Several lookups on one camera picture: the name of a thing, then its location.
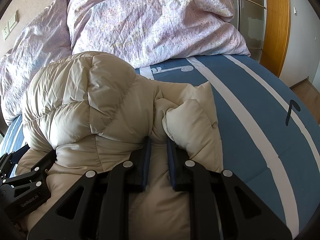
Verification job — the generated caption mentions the cream quilted down jacket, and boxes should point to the cream quilted down jacket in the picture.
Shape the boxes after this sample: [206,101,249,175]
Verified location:
[16,51,223,239]

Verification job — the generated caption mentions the white wall switch plate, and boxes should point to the white wall switch plate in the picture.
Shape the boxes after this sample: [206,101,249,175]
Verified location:
[8,10,18,32]

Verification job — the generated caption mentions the pink floral duvet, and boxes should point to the pink floral duvet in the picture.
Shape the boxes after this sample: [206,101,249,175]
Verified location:
[67,0,250,68]

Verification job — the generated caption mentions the white wall socket plate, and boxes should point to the white wall socket plate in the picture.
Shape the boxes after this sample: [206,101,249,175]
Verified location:
[2,27,10,40]

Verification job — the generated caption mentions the blue white striped bed sheet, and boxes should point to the blue white striped bed sheet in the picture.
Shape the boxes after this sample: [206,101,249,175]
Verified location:
[1,55,319,239]

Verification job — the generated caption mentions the pink floral pillow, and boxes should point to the pink floral pillow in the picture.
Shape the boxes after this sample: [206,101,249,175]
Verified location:
[1,0,71,125]

